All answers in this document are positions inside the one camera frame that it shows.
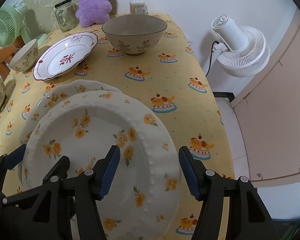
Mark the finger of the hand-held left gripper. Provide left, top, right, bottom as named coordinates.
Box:
left=4, top=144, right=27, bottom=172

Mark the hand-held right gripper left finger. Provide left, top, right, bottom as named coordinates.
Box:
left=15, top=145, right=121, bottom=240

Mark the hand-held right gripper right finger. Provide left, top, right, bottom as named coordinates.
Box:
left=179, top=146, right=282, bottom=240

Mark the white yellow-flower plate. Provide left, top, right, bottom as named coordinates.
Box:
left=19, top=90, right=183, bottom=240
left=20, top=79, right=123, bottom=143

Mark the white purple-pattern plate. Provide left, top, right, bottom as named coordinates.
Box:
left=33, top=32, right=99, bottom=82

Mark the grey round plate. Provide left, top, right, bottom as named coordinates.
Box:
left=101, top=14, right=168, bottom=56

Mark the beige door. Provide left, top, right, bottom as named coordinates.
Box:
left=231, top=10, right=300, bottom=188

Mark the yellow printed tablecloth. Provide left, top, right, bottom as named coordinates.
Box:
left=0, top=14, right=235, bottom=240

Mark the green desk fan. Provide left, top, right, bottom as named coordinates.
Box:
left=0, top=2, right=49, bottom=49

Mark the white standing fan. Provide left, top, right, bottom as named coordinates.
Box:
left=202, top=15, right=270, bottom=77

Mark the glass jar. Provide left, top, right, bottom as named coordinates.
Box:
left=54, top=0, right=78, bottom=32

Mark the cotton swab container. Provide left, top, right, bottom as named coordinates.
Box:
left=129, top=1, right=148, bottom=15

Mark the purple plush toy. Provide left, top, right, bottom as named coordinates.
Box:
left=76, top=0, right=114, bottom=27

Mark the black fan cable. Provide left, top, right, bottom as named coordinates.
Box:
left=205, top=40, right=219, bottom=77

